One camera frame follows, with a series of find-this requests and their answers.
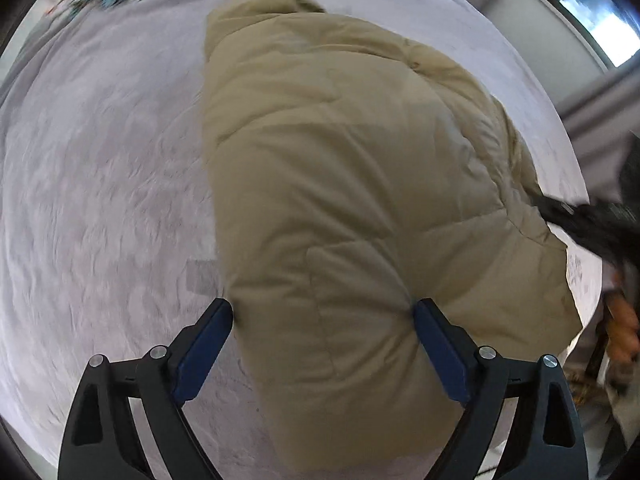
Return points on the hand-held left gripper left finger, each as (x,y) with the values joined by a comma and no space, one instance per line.
(205,350)

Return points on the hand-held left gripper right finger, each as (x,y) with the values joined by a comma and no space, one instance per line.
(440,355)

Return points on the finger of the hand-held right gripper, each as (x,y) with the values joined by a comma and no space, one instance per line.
(557,212)

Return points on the beige puffer jacket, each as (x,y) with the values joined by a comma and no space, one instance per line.
(360,185)

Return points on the person's right hand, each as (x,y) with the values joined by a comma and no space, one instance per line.
(622,322)

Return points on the lavender bed sheet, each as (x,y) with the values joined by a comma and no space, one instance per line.
(100,185)

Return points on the window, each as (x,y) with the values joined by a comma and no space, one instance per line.
(597,15)

